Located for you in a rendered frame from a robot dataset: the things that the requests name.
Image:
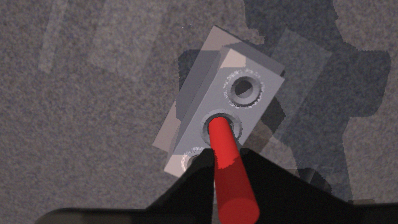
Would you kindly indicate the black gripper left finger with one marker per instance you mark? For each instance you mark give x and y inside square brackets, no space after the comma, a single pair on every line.
[188,201]

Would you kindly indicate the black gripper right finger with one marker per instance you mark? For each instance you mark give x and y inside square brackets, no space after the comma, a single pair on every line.
[283,198]

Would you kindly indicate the red peg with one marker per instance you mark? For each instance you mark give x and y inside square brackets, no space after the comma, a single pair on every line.
[235,199]

